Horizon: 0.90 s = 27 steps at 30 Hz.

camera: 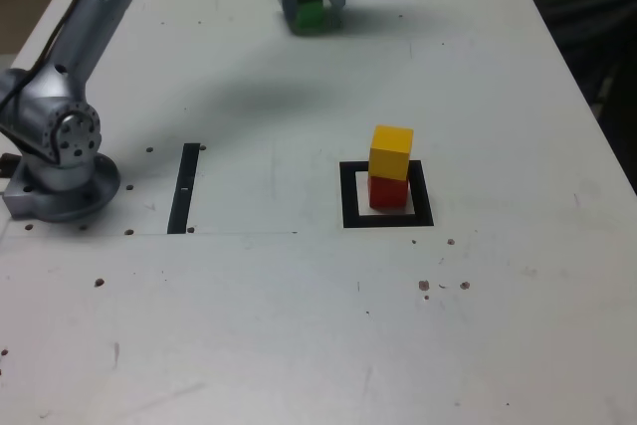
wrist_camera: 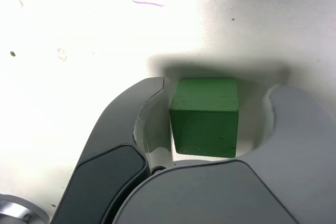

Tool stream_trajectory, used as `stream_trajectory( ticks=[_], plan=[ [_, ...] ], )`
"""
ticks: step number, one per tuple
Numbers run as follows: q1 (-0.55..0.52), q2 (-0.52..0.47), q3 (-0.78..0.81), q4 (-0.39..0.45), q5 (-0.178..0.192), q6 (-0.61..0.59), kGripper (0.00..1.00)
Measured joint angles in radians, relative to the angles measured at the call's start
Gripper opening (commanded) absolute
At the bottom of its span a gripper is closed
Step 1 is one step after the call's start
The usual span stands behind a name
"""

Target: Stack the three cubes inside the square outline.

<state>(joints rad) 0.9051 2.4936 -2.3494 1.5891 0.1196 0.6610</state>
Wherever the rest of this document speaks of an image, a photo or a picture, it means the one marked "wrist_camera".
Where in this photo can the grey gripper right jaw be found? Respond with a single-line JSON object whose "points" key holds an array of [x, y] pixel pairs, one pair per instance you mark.
{"points": [[223, 195]]}

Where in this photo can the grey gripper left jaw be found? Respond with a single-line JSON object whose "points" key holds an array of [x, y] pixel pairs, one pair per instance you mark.
{"points": [[110, 134]]}

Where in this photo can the green cube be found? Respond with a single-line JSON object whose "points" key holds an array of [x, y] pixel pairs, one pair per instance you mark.
{"points": [[204, 124]]}

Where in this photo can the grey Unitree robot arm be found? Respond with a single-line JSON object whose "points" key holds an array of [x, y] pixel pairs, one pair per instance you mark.
{"points": [[15, 208]]}

